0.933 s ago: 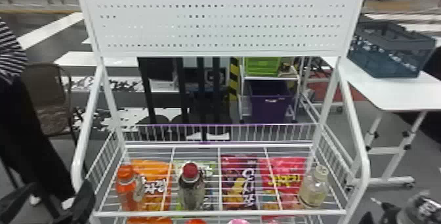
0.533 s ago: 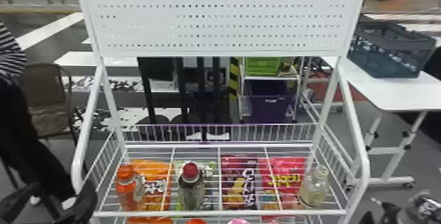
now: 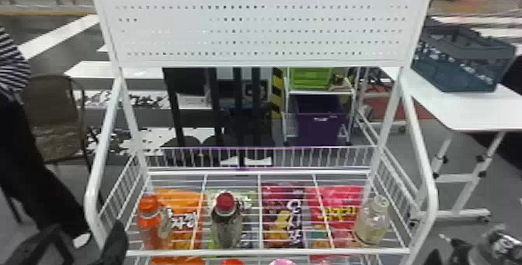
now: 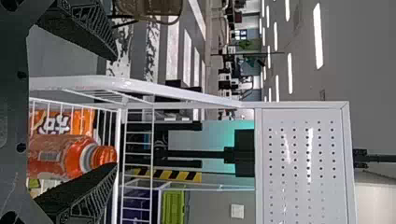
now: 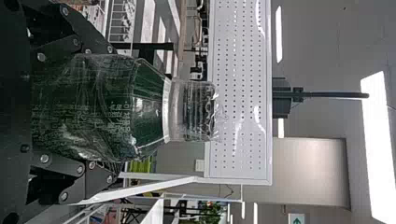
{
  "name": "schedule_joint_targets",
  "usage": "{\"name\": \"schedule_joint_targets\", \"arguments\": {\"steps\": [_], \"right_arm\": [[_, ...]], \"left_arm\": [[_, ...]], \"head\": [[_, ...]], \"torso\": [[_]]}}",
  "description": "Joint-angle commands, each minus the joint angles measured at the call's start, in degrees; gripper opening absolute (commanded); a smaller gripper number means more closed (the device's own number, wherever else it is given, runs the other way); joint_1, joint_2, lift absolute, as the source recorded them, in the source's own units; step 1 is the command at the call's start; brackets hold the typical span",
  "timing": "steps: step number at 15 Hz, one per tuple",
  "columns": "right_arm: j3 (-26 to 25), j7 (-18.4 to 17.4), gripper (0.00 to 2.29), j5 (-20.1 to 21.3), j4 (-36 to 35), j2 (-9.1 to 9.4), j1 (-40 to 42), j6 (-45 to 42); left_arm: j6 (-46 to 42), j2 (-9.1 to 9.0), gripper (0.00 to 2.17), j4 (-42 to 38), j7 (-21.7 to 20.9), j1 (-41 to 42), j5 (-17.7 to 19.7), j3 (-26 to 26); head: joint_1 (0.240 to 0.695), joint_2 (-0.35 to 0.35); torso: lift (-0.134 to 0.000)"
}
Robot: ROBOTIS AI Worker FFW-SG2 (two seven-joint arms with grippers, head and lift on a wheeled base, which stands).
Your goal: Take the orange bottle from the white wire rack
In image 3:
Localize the purple crate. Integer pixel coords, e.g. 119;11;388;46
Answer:
294;94;349;146

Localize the green basket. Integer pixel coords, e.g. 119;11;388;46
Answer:
290;67;334;92

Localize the green snack packet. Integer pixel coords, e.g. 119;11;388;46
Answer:
204;189;259;250

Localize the dark red snack packet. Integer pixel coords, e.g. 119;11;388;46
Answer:
260;182;308;249

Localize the dark bottle with red cap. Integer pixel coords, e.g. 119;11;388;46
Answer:
210;191;245;249

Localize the orange snack packet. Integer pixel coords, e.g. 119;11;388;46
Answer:
155;188;204;252

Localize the pink snack packet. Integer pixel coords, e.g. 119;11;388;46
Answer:
306;185;365;250

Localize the clear bottle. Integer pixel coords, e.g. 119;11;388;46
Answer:
353;194;391;246

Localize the orange bottle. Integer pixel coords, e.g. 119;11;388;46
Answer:
136;194;173;252
150;256;206;265

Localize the white side table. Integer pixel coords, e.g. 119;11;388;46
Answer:
380;65;522;224

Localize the blue basket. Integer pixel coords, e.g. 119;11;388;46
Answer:
410;25;517;93

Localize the brown chair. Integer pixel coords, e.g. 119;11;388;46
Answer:
21;74;94;170

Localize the person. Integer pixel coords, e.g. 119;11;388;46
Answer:
0;26;92;240

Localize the striped post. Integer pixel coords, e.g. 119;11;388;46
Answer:
270;68;285;120

